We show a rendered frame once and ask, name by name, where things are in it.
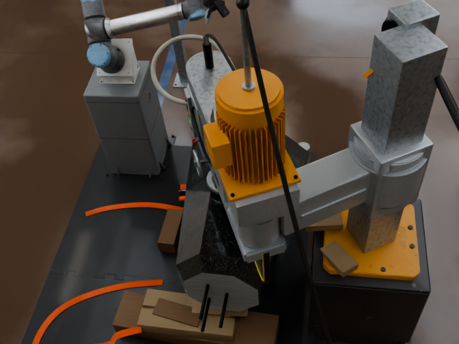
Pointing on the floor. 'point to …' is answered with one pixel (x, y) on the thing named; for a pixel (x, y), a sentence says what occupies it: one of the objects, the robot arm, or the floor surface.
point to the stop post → (178, 51)
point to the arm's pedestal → (130, 123)
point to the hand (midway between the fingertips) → (216, 16)
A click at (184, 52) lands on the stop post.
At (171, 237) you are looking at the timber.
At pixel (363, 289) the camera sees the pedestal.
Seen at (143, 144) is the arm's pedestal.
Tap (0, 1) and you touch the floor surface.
